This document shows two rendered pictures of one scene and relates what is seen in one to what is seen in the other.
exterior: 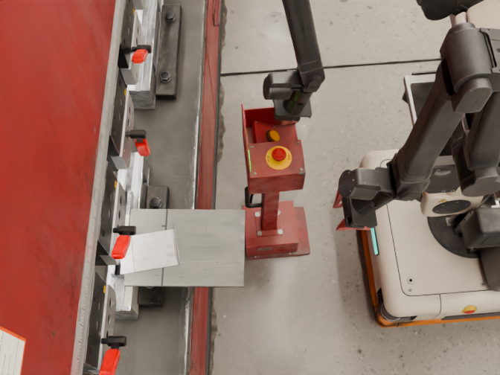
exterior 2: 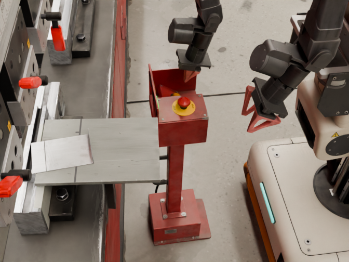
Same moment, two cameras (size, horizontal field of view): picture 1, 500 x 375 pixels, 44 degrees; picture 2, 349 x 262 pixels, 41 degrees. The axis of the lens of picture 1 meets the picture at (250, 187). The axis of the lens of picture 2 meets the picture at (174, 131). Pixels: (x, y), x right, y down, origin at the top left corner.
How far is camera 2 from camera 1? 57 cm
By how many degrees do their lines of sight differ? 18
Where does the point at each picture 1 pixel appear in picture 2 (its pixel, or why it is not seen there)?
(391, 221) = (283, 193)
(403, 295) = (303, 254)
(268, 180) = (175, 127)
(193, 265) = (107, 163)
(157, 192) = not seen: hidden behind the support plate
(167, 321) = (79, 234)
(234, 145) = not seen: hidden behind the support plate
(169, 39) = (84, 14)
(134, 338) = (43, 251)
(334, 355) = not seen: outside the picture
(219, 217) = (133, 123)
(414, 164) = (326, 12)
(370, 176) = (281, 46)
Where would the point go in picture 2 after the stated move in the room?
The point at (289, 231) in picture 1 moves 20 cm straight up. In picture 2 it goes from (191, 214) to (194, 187)
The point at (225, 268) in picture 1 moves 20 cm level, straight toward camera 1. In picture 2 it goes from (141, 165) to (160, 247)
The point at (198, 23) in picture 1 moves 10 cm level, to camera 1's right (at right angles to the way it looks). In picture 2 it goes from (109, 8) to (138, 7)
